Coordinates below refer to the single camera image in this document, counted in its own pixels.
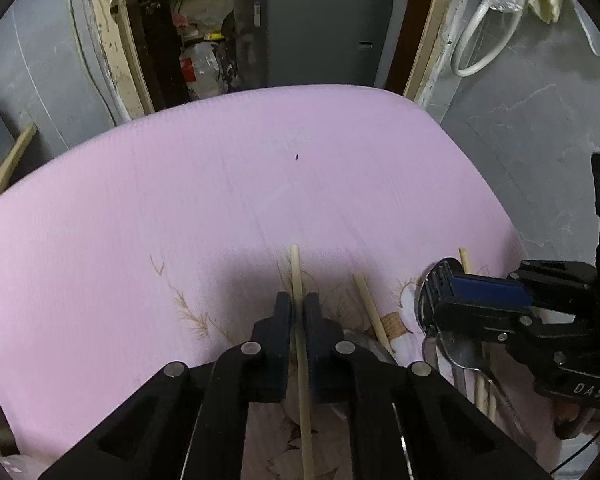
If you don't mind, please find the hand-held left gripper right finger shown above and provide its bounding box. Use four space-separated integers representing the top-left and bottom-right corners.
304 292 556 480

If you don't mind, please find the clear plastic bottle red label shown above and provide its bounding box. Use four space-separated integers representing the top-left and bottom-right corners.
179 42 223 102

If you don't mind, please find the person's right hand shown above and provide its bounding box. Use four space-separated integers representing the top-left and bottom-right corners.
552 400 597 441

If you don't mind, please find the white hose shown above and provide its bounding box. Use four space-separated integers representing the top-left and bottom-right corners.
452 0 533 78

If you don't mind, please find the wooden door frame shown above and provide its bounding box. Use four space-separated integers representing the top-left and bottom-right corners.
87 0 461 123

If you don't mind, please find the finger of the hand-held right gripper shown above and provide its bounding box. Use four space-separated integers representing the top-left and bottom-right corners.
452 259 598 312
430 267 581 366

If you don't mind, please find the wooden plank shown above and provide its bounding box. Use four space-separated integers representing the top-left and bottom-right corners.
0 122 38 211

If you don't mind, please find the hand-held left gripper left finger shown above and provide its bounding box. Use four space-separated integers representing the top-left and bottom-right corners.
37 292 296 480

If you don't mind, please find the wooden chopstick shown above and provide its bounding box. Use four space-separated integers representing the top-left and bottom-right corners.
353 272 395 356
459 247 487 413
290 244 315 480

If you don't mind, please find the pink floral bed sheet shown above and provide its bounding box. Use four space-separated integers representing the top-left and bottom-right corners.
0 84 546 480

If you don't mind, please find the grey metal cabinet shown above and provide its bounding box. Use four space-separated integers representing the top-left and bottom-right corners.
232 0 396 92

